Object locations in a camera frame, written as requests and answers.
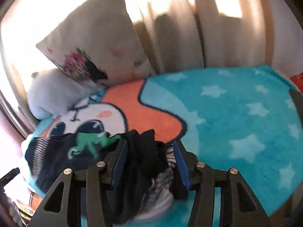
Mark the pale blue plush pillow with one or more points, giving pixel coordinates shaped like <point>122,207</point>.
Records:
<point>54,93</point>

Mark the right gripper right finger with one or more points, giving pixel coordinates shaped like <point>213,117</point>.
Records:
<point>239,205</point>

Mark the beige padded headboard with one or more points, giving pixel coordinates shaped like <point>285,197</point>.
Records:
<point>175,35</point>

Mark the striped navy kids pants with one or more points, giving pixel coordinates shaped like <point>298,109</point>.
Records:
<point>150,181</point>

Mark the teal cartoon fleece blanket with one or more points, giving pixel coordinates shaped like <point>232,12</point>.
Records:
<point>243,118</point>

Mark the white floral butterfly pillow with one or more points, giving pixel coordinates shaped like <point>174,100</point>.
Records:
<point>98,43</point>

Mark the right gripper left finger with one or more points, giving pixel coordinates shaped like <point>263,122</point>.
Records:
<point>62,204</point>

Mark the red orange object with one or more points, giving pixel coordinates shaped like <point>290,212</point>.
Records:
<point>298,80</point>

